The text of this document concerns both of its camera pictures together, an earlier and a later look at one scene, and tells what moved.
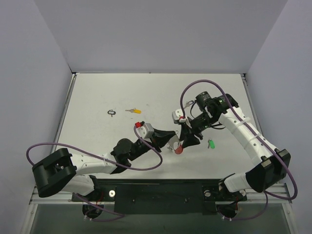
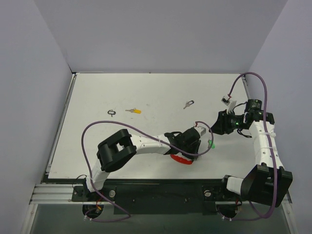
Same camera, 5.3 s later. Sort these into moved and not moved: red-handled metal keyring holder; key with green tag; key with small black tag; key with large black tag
Moved: red-handled metal keyring holder
Not moved: key with large black tag; key with green tag; key with small black tag
